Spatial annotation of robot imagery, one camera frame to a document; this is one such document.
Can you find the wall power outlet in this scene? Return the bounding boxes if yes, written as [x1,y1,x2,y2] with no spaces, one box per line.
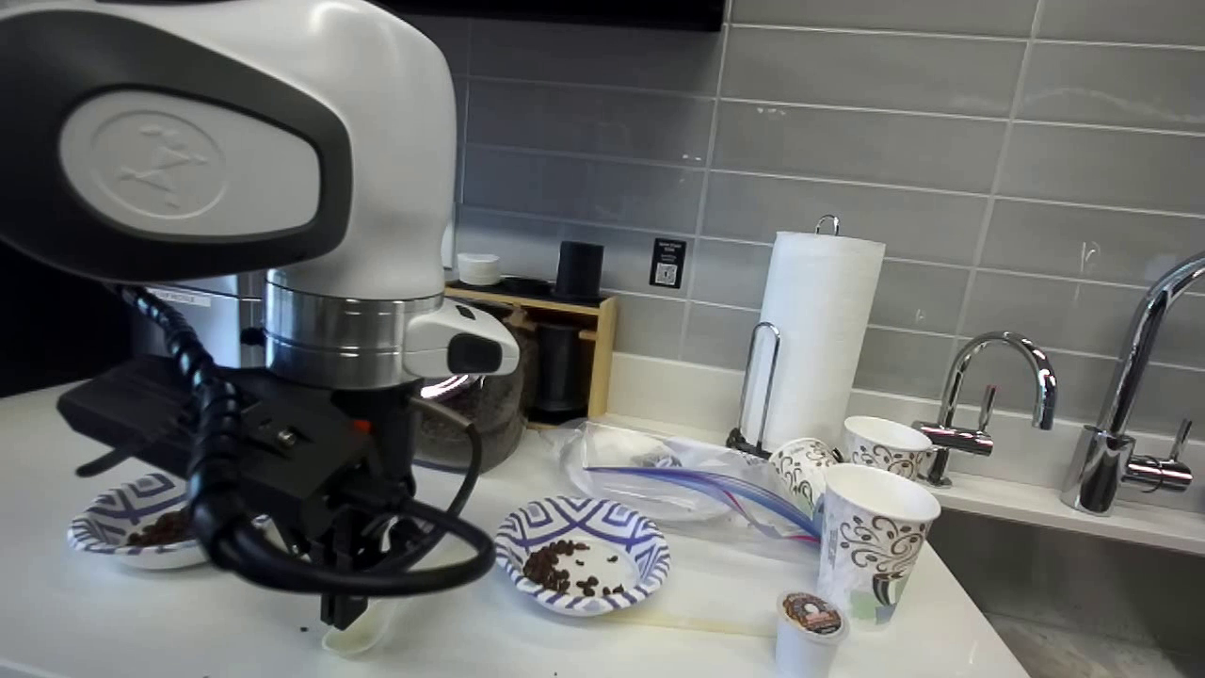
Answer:
[649,234,688,293]

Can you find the blue patterned plate, sparse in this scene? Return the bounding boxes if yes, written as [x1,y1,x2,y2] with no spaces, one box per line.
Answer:
[488,491,675,618]

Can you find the wooden countertop rack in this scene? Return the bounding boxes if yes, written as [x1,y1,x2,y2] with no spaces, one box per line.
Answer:
[439,282,621,426]

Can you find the small chrome gooseneck faucet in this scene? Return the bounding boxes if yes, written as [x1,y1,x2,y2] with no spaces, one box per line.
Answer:
[911,328,1062,491]

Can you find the small white paper towel piece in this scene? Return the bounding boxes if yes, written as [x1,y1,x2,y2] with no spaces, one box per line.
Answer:
[315,609,395,665]

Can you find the clear zip plastic bag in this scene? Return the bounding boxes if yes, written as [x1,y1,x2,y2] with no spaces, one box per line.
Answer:
[556,417,823,542]

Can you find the tall chrome faucet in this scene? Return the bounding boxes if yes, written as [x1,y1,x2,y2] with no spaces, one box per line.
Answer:
[1062,250,1205,515]

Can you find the metal paper towel holder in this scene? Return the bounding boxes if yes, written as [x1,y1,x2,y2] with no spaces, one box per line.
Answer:
[724,216,847,460]

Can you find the scattered brown bean pieces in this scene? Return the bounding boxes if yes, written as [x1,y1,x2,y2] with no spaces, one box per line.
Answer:
[519,535,636,603]

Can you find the small white jar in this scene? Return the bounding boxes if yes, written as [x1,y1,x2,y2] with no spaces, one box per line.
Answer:
[453,250,506,289]

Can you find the tall black container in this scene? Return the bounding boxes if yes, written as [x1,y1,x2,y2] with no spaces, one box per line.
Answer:
[552,239,605,304]

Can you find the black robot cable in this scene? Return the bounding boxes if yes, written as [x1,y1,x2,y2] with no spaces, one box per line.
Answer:
[118,286,502,598]

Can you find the short patterned paper cup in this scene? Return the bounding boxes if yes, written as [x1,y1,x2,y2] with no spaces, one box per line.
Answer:
[838,415,936,485]

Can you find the white paper towel roll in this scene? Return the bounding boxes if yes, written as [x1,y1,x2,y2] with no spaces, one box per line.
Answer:
[739,227,887,456]

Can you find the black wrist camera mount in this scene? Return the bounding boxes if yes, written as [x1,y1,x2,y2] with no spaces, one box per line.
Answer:
[52,360,256,485]

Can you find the large brown bean heap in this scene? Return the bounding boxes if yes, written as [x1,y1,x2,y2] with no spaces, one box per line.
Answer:
[125,505,201,550]

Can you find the white coffee pod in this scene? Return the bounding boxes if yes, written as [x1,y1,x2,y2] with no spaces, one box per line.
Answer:
[767,588,847,678]

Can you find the tipped patterned paper cup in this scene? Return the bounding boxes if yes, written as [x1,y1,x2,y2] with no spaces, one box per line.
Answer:
[765,434,842,505]

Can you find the large patterned paper cup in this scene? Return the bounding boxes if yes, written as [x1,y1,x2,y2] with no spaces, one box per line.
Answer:
[816,460,945,630]

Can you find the kitchen sink basin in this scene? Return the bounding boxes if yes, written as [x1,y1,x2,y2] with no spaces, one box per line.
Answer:
[927,505,1205,678]

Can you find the blue patterned plate, heaped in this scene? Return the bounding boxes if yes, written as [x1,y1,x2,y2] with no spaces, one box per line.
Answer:
[68,465,219,576]

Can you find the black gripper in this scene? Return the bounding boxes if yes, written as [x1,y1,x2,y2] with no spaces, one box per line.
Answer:
[239,380,430,637]

